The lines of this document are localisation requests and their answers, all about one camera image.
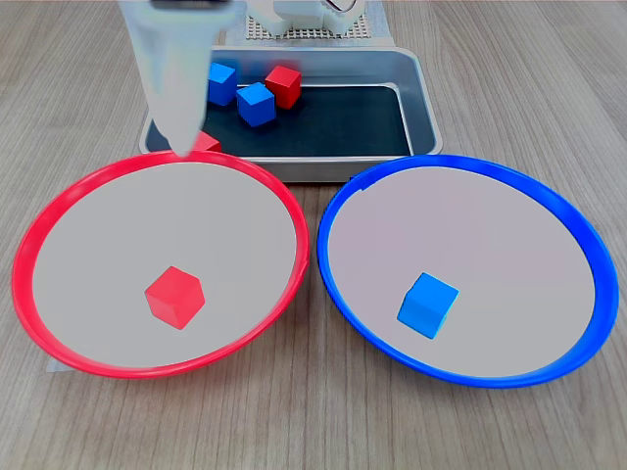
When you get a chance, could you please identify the pale perforated base plate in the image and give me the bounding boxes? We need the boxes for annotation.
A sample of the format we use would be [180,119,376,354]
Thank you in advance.
[244,12,372,42]

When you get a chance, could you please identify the white plate with blue rim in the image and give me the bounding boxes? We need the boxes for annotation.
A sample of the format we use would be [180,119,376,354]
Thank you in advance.
[315,154,620,390]

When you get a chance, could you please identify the blue cube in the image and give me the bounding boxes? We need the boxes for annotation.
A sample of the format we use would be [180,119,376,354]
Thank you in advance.
[207,62,238,107]
[235,81,277,128]
[396,271,460,341]

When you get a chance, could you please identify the red cube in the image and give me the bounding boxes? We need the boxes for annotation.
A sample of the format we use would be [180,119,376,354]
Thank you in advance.
[265,65,303,111]
[143,264,206,331]
[190,130,222,154]

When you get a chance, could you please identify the white plate with red rim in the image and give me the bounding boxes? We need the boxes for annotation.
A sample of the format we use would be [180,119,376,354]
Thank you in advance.
[10,149,312,381]

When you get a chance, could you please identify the steel tray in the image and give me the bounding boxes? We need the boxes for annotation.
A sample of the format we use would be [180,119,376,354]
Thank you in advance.
[138,45,445,183]

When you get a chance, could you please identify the black tray mat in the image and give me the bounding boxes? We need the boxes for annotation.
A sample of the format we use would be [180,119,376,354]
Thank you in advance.
[170,83,412,158]

